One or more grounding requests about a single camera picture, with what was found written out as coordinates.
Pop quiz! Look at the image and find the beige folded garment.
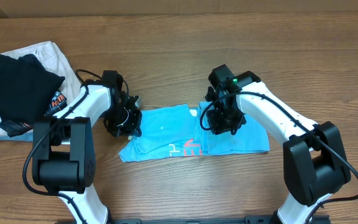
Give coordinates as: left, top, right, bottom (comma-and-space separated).
0, 41, 81, 136

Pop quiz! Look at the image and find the light blue t-shirt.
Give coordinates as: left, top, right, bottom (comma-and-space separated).
119, 101, 270, 162

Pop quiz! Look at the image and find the black folded garment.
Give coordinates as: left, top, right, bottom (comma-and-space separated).
0, 54, 65, 137

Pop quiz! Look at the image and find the light blue bottom garment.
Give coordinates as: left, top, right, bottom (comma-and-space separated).
0, 133, 33, 142

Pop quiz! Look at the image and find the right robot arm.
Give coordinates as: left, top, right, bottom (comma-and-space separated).
200, 65, 351, 223

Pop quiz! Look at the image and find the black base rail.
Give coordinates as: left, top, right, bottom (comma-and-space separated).
109, 215, 280, 224

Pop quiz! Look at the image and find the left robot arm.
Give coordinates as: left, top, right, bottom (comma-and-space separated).
22, 70, 142, 223

